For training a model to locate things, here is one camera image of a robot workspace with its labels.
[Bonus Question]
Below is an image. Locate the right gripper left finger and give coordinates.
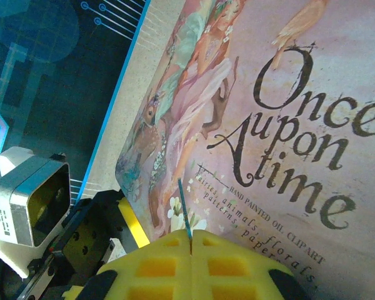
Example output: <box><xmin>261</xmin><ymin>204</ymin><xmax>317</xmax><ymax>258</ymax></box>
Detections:
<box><xmin>82</xmin><ymin>230</ymin><xmax>193</xmax><ymax>300</ymax></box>

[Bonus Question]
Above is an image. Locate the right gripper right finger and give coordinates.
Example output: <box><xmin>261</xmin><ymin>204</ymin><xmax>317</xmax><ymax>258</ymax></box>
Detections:
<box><xmin>191</xmin><ymin>229</ymin><xmax>308</xmax><ymax>300</ymax></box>

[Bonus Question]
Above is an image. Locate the small metal key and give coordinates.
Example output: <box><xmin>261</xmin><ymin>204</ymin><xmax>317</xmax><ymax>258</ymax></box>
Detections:
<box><xmin>176</xmin><ymin>177</ymin><xmax>194</xmax><ymax>251</ymax></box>

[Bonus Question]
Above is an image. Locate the pink illustrated tin box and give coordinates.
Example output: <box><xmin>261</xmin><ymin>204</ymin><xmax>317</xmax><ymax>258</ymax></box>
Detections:
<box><xmin>114</xmin><ymin>0</ymin><xmax>375</xmax><ymax>300</ymax></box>

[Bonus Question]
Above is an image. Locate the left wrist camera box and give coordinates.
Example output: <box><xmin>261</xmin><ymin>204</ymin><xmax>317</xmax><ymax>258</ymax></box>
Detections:
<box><xmin>0</xmin><ymin>146</ymin><xmax>72</xmax><ymax>279</ymax></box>

